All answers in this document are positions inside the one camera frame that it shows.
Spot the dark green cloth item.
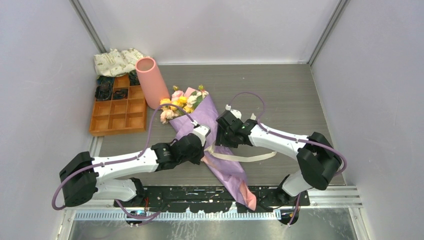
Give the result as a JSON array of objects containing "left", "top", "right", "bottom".
[{"left": 96, "top": 76, "right": 115, "bottom": 85}]

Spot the cream printed ribbon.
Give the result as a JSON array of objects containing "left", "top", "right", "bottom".
[{"left": 203, "top": 112, "right": 278, "bottom": 163}]

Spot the pink cylindrical vase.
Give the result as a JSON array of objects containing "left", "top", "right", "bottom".
[{"left": 135, "top": 57, "right": 170, "bottom": 109}]

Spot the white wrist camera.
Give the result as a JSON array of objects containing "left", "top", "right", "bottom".
[
  {"left": 225, "top": 104, "right": 242, "bottom": 119},
  {"left": 191, "top": 124, "right": 211, "bottom": 146}
]

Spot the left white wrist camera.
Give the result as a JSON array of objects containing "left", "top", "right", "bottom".
[{"left": 191, "top": 124, "right": 211, "bottom": 146}]

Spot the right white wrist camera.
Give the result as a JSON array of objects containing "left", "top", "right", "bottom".
[{"left": 225, "top": 104, "right": 242, "bottom": 119}]

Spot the purple and pink wrapping paper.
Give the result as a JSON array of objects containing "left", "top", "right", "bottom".
[{"left": 168, "top": 86, "right": 258, "bottom": 212}]

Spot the small green-lit circuit board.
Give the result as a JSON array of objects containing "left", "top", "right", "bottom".
[{"left": 129, "top": 210, "right": 147, "bottom": 220}]

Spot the black cable bundle in tray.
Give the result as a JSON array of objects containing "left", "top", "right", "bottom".
[{"left": 95, "top": 82, "right": 114, "bottom": 102}]

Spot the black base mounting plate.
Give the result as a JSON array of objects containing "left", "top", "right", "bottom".
[{"left": 121, "top": 185, "right": 296, "bottom": 214}]

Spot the artificial flower bunch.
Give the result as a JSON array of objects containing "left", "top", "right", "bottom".
[{"left": 159, "top": 85, "right": 209, "bottom": 124}]

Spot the cream patterned cloth bag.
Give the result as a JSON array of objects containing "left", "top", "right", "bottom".
[{"left": 93, "top": 48, "right": 146, "bottom": 77}]

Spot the orange compartment tray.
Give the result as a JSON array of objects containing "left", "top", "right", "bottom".
[{"left": 89, "top": 74, "right": 147, "bottom": 137}]

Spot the dark bundle at tray top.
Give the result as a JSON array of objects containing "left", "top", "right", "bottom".
[{"left": 128, "top": 70, "right": 140, "bottom": 86}]

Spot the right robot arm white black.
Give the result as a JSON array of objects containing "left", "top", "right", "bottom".
[{"left": 215, "top": 110, "right": 342, "bottom": 206}]

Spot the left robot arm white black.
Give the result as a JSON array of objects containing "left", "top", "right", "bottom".
[{"left": 59, "top": 133, "right": 206, "bottom": 208}]

